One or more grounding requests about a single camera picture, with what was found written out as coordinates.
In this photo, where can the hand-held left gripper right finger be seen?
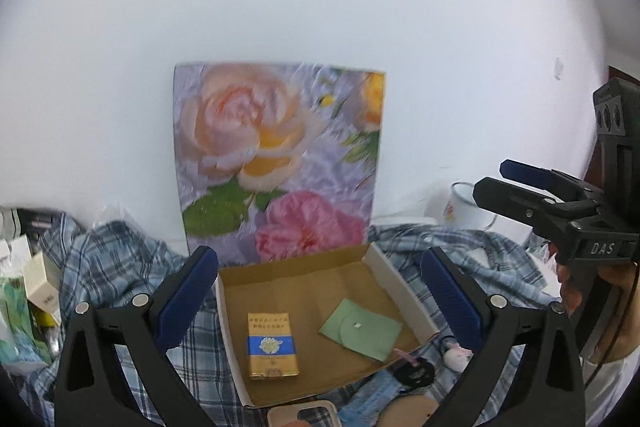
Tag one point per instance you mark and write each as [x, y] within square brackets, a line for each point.
[450, 302]

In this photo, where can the person's right hand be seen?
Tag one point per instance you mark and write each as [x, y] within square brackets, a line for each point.
[570, 287]

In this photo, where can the small pink plush charm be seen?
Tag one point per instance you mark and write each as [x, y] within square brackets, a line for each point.
[457, 354]

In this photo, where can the blue plaid cloth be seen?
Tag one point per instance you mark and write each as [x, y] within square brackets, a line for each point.
[115, 257]

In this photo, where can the green felt pouch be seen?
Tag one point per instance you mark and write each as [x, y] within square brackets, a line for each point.
[360, 329]

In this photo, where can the cream cardboard box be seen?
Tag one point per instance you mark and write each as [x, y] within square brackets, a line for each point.
[42, 287]

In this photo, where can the clear plastic bag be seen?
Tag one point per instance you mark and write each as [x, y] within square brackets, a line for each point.
[110, 213]

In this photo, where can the beige phone case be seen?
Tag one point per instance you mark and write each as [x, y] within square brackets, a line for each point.
[305, 412]

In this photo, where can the white small box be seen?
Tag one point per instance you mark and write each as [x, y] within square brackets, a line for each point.
[15, 249]

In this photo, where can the white enamel mug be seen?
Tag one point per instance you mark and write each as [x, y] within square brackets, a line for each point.
[462, 207]

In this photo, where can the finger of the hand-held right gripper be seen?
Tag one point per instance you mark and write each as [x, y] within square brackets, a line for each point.
[525, 174]
[510, 202]

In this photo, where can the gold packet with blue label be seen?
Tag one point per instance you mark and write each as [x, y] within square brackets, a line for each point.
[272, 347]

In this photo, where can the cardboard box with floral lid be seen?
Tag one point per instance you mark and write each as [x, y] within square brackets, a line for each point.
[300, 277]

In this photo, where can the green patterned packet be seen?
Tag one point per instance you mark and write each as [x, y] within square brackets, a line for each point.
[15, 312]

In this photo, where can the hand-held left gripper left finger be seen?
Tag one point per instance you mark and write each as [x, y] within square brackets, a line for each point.
[185, 302]

